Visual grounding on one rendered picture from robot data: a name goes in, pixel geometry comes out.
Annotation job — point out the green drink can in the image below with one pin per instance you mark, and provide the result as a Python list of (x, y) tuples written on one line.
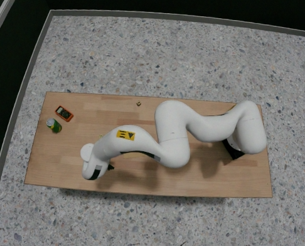
[(54, 125)]

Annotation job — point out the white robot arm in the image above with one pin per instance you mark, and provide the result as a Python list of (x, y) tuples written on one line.
[(172, 119)]

